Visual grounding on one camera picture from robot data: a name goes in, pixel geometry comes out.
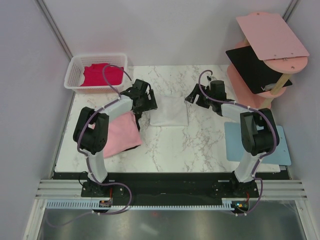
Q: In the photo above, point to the pink t shirt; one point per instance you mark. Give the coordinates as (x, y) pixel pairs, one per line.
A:
(123, 134)

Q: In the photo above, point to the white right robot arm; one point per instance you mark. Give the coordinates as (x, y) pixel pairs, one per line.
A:
(259, 135)

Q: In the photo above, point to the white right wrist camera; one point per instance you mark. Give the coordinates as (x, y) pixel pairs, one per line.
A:
(210, 78)

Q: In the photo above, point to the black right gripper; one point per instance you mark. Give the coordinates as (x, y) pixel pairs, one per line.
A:
(191, 97)

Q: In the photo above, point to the black square sheet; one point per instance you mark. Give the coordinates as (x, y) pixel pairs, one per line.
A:
(255, 73)

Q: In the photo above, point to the pink wooden shelf stand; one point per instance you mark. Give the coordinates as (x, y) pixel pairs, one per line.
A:
(277, 46)

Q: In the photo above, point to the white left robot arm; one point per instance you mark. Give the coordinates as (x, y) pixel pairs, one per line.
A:
(92, 127)

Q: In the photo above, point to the white slotted cable duct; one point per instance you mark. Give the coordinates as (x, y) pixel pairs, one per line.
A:
(95, 204)

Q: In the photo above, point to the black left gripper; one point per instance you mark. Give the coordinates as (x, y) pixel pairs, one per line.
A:
(151, 104)

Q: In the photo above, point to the white plastic basket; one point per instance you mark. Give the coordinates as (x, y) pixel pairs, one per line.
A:
(74, 77)

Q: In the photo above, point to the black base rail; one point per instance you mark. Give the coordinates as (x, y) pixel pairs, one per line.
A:
(165, 188)

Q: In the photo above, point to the red t shirt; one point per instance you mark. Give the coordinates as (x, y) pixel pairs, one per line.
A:
(93, 75)

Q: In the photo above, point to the light blue mat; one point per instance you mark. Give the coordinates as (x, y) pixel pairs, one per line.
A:
(235, 149)

